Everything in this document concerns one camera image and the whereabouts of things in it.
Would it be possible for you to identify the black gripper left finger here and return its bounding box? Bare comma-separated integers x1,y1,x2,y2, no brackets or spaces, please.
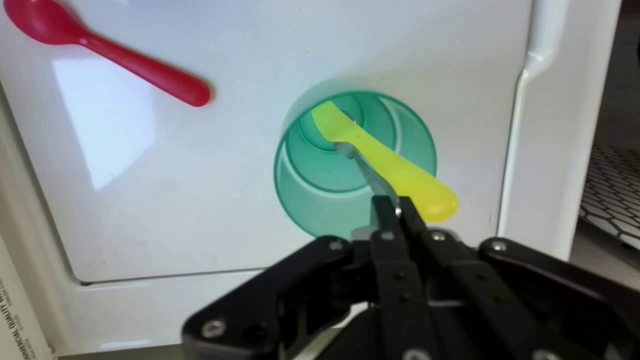
180,193,429,360

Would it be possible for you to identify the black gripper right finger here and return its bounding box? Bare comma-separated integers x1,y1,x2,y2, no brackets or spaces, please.
398,195,640,360

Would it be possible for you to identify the yellow plastic spoon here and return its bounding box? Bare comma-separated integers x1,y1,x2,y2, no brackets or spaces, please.
311,97,463,223

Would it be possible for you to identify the green translucent plastic cup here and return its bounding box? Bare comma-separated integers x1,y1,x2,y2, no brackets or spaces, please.
272,88,440,239

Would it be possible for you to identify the red plastic spoon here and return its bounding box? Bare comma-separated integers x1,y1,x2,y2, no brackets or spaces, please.
3,0,217,109

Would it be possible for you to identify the honeycomb pattern ironing board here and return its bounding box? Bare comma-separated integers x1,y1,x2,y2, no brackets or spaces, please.
579,141,640,251

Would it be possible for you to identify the white washing machine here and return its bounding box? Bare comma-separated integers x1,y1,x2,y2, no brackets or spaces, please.
0,0,626,357

